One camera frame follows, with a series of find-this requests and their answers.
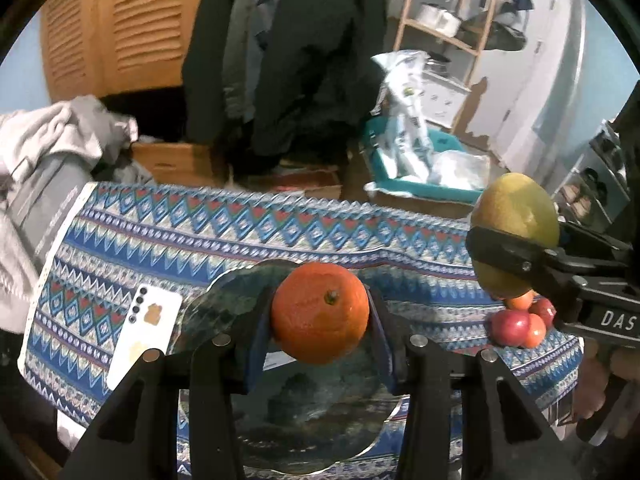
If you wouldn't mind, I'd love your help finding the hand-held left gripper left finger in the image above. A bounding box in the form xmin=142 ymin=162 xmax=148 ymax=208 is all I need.
xmin=60 ymin=285 xmax=280 ymax=480

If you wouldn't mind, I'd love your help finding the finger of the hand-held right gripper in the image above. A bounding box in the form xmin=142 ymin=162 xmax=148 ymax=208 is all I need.
xmin=554 ymin=220 xmax=634 ymax=273
xmin=465 ymin=225 xmax=583 ymax=322

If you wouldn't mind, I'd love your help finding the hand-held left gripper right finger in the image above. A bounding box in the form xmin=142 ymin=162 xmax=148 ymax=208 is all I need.
xmin=362 ymin=282 xmax=583 ymax=480

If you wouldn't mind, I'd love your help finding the yellow-green pear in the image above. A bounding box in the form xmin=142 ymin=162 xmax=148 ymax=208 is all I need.
xmin=471 ymin=172 xmax=561 ymax=301

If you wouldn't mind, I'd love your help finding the red apple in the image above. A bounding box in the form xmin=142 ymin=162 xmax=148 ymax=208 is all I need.
xmin=529 ymin=297 xmax=557 ymax=331
xmin=490 ymin=310 xmax=532 ymax=348

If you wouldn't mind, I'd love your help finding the small orange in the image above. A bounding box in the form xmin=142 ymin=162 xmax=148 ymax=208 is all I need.
xmin=522 ymin=314 xmax=548 ymax=350

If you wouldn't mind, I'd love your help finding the dark green scalloped plate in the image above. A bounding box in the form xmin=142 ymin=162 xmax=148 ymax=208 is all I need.
xmin=177 ymin=260 xmax=407 ymax=476

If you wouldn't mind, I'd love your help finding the person's right hand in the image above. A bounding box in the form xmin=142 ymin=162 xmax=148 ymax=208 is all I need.
xmin=575 ymin=342 xmax=640 ymax=441

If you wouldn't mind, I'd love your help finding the shoe rack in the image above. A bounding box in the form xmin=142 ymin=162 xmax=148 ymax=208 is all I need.
xmin=552 ymin=120 xmax=631 ymax=226

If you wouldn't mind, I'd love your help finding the clear plastic bag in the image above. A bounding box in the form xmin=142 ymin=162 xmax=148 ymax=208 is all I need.
xmin=427 ymin=150 xmax=493 ymax=192

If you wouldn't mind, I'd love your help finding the flat cardboard box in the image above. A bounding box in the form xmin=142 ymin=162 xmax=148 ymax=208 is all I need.
xmin=365 ymin=182 xmax=477 ymax=220

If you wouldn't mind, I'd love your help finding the white smartphone with stickers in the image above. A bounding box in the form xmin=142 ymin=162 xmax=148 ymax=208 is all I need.
xmin=106 ymin=284 xmax=183 ymax=391

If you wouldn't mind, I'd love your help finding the blue patterned tablecloth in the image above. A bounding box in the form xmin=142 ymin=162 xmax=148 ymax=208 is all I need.
xmin=17 ymin=182 xmax=586 ymax=480

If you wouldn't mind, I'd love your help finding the teal box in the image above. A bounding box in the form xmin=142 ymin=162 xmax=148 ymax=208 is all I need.
xmin=362 ymin=117 xmax=493 ymax=200

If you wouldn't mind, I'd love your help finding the brown cardboard box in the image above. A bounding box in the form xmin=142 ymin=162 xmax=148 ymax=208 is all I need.
xmin=270 ymin=166 xmax=346 ymax=200

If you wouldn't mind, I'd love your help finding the white refrigerator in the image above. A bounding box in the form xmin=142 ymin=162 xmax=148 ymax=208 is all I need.
xmin=490 ymin=0 xmax=590 ymax=181

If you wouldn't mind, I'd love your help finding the white patterned box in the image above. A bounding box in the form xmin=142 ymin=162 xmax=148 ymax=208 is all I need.
xmin=420 ymin=70 xmax=473 ymax=133

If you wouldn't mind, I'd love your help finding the printed white plastic bag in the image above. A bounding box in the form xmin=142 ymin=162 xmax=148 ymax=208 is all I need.
xmin=372 ymin=50 xmax=437 ymax=181

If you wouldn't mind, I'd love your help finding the wooden box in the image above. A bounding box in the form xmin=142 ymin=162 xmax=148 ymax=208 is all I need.
xmin=131 ymin=142 xmax=217 ymax=187

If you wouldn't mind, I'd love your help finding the dark cloth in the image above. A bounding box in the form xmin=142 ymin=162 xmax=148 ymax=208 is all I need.
xmin=481 ymin=0 xmax=531 ymax=53

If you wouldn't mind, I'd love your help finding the white tub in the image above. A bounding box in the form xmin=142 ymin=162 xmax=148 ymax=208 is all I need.
xmin=417 ymin=2 xmax=462 ymax=37

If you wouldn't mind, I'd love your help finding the dark hanging coat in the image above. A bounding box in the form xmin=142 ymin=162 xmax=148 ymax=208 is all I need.
xmin=250 ymin=0 xmax=388 ymax=158
xmin=181 ymin=0 xmax=242 ymax=143

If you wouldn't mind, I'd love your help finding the grey clothing pile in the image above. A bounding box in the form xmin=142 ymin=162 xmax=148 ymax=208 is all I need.
xmin=0 ymin=95 xmax=156 ymax=336

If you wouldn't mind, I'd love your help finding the grey-blue hanging jacket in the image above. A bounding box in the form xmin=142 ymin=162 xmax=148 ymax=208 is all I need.
xmin=225 ymin=0 xmax=287 ymax=121

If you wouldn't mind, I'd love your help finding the wooden louvered door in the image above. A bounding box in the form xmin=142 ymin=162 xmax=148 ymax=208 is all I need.
xmin=100 ymin=0 xmax=213 ymax=96
xmin=39 ymin=0 xmax=103 ymax=103

